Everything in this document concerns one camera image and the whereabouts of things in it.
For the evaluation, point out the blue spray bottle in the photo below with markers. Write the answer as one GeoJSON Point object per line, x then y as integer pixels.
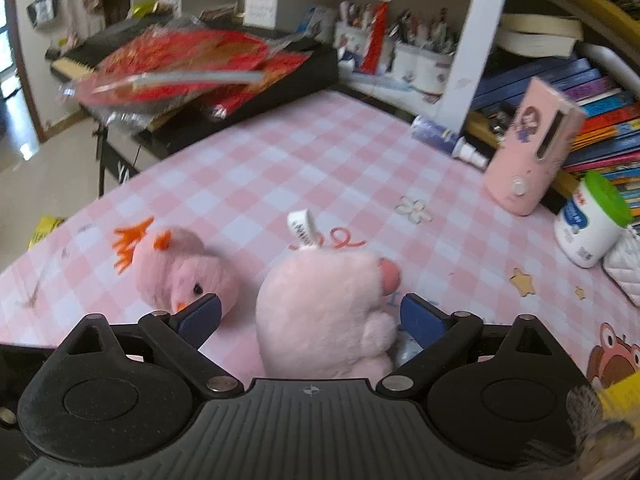
{"type": "Point", "coordinates": [440, 137]}

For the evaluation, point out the pink chick plush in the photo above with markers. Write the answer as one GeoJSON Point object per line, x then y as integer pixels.
{"type": "Point", "coordinates": [190, 270]}

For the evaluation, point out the white cartoon pen holder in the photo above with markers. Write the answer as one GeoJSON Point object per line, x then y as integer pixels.
{"type": "Point", "coordinates": [422, 67]}
{"type": "Point", "coordinates": [360, 45]}

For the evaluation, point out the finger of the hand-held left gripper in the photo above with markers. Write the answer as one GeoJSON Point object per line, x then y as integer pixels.
{"type": "Point", "coordinates": [10, 395]}

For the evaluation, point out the white jar green lid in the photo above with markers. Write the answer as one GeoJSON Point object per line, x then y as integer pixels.
{"type": "Point", "coordinates": [587, 225]}

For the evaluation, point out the white quilted bag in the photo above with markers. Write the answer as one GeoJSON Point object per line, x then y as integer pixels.
{"type": "Point", "coordinates": [625, 267]}

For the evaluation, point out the yellow green plastic bag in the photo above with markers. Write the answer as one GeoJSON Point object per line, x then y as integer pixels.
{"type": "Point", "coordinates": [45, 230]}

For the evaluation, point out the pink pig plush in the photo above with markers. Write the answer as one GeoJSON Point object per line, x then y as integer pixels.
{"type": "Point", "coordinates": [320, 310]}

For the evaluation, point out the pink humidifier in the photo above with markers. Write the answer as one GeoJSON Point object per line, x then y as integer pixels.
{"type": "Point", "coordinates": [530, 160]}

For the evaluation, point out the white shelf unit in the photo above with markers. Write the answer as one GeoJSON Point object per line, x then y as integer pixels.
{"type": "Point", "coordinates": [475, 35]}

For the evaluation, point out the pink checked tablecloth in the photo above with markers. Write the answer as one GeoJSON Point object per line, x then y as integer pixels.
{"type": "Point", "coordinates": [300, 160]}

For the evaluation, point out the hanging grey tote bag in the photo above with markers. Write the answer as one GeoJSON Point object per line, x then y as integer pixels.
{"type": "Point", "coordinates": [42, 7]}

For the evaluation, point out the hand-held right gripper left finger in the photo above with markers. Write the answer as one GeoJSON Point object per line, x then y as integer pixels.
{"type": "Point", "coordinates": [200, 317]}

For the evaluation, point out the row of blue spine books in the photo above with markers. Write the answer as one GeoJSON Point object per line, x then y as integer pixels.
{"type": "Point", "coordinates": [600, 120]}

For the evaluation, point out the black keyboard piano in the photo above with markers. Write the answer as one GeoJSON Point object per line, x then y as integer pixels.
{"type": "Point", "coordinates": [280, 92]}

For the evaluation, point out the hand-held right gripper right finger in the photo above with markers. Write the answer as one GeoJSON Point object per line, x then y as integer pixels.
{"type": "Point", "coordinates": [420, 317]}

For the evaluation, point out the red packaged decorations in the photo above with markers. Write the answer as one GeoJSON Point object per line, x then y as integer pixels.
{"type": "Point", "coordinates": [185, 65]}

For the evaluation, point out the red white tube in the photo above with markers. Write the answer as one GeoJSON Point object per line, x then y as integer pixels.
{"type": "Point", "coordinates": [377, 35]}

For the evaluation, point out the black keyboard stand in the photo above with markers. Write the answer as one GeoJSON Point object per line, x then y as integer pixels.
{"type": "Point", "coordinates": [112, 160]}

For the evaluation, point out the thick white book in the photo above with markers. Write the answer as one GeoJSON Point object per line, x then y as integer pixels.
{"type": "Point", "coordinates": [540, 35]}

